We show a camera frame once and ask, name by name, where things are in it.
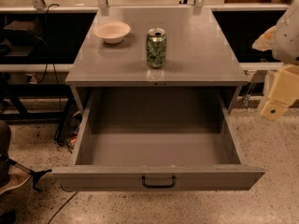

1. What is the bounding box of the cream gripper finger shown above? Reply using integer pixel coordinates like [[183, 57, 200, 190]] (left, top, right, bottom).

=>
[[252, 26, 277, 51], [260, 64, 299, 120]]

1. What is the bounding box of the green soda can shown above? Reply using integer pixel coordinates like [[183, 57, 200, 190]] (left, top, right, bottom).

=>
[[146, 28, 166, 69]]

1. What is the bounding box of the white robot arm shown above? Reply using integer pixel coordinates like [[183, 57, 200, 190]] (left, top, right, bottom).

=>
[[252, 0, 299, 120]]

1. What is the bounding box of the open grey top drawer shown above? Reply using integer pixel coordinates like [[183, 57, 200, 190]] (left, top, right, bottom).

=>
[[53, 87, 264, 191]]

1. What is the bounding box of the grey metal cabinet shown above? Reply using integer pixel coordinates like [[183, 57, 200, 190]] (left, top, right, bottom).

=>
[[66, 7, 247, 109]]

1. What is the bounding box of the white bowl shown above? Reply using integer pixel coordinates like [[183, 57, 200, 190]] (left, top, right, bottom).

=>
[[93, 21, 131, 44]]

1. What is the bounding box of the dark box on shelf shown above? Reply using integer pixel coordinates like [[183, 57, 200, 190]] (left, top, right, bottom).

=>
[[3, 21, 37, 46]]

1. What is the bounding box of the black drawer handle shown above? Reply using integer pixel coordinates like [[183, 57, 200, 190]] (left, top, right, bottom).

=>
[[141, 175, 177, 189]]

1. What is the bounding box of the black cable on floor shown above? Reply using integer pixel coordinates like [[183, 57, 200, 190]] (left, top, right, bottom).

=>
[[46, 190, 78, 224]]

